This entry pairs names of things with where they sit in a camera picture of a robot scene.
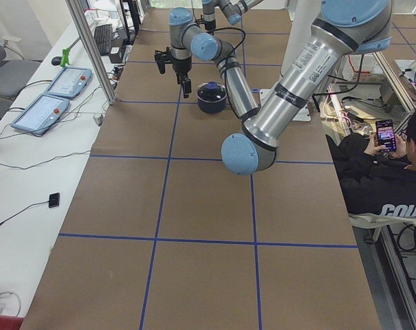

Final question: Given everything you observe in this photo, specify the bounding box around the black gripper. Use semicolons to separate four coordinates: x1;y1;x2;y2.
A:
172;57;192;98

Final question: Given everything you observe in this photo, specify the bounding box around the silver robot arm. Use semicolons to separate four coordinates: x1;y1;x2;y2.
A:
201;0;262;31
166;1;393;175

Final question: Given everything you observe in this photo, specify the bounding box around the black keyboard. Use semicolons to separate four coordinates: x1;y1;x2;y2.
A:
94;24;113;56

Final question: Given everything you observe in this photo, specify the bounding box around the far teach pendant tablet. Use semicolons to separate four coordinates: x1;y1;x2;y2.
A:
45;66;92;100

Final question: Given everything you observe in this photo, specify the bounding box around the teach pendant tablet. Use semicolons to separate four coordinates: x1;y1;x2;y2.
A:
10;93;70;136
45;66;92;100

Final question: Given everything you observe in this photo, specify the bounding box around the green clamp tool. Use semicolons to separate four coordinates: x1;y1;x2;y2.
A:
60;47;71;67

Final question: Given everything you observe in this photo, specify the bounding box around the near teach pendant tablet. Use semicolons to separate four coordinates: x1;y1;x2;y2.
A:
10;93;70;136

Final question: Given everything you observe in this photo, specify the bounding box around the small black square device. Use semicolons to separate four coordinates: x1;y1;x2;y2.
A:
48;192;61;208

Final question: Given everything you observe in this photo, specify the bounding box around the grey office chair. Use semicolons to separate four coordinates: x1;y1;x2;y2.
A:
0;44;41;115

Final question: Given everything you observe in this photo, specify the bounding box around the smartphone with lit screen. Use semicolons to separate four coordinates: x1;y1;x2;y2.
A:
375;119;397;152

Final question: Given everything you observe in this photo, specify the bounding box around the seated person in black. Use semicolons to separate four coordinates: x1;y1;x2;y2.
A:
326;111;416;218

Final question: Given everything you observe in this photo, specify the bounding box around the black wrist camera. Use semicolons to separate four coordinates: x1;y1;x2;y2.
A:
154;47;173;74

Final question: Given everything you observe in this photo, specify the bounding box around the blue saucepan with handle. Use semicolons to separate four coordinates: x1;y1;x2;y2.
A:
197;81;226;114

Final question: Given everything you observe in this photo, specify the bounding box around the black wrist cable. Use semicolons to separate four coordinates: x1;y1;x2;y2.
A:
207;26;247;120

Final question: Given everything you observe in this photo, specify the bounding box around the aluminium frame post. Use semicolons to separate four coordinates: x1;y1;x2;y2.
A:
65;0;116;105

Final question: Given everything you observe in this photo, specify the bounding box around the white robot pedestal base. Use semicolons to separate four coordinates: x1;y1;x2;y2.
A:
245;1;335;135

